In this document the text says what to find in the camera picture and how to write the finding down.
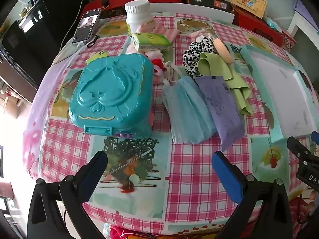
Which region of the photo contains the white pill bottle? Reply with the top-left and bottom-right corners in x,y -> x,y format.
125,0 -> 154,39

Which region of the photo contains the red pink pipe cleaner flower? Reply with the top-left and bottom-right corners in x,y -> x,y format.
145,51 -> 166,84

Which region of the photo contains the black ring lanyard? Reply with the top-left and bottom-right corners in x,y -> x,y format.
87,33 -> 98,48

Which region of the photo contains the black cabinet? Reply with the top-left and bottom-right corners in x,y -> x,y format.
0,0 -> 88,102

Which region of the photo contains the beige powder puff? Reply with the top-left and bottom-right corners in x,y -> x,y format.
214,38 -> 235,65

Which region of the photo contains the white furniture frame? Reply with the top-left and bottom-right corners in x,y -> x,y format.
287,12 -> 319,45

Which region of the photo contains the red gift box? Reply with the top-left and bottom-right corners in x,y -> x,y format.
233,6 -> 283,46

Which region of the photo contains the smartphone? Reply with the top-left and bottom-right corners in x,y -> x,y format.
72,9 -> 102,45

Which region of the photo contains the teal tray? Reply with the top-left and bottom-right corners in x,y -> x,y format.
240,43 -> 318,143

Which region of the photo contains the pink checkered tablecloth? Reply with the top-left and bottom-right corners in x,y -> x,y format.
22,12 -> 314,239

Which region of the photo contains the red patterned cloth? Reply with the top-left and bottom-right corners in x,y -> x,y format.
110,225 -> 160,239

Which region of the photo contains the blue face mask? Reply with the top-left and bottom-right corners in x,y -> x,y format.
162,61 -> 217,145

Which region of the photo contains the green paper tag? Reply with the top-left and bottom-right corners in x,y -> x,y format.
86,50 -> 109,64

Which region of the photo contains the black box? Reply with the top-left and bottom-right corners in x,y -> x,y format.
187,0 -> 235,12

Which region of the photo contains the dark floral box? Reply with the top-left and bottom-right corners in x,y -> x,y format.
100,7 -> 130,20

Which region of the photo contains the teal plastic toy case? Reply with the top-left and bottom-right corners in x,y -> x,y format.
68,53 -> 154,138

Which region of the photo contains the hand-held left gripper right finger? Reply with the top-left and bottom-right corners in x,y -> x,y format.
211,151 -> 293,239

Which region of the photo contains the green tissue pack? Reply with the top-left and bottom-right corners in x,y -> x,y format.
131,32 -> 172,51

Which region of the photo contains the leopard print scrunchie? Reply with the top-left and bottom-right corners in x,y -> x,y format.
183,36 -> 215,78

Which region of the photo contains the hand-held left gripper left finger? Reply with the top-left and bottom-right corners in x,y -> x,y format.
27,151 -> 108,239

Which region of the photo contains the pink white striped cloth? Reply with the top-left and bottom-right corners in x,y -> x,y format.
136,21 -> 180,43

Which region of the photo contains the white board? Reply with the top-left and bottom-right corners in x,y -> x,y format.
147,2 -> 236,25

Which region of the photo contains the lilac floral cloth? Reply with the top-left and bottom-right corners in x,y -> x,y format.
22,52 -> 83,180

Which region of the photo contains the light blue packet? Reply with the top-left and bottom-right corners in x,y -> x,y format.
264,16 -> 282,33

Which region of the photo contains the green cloth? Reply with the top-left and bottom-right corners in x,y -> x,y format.
197,52 -> 253,116

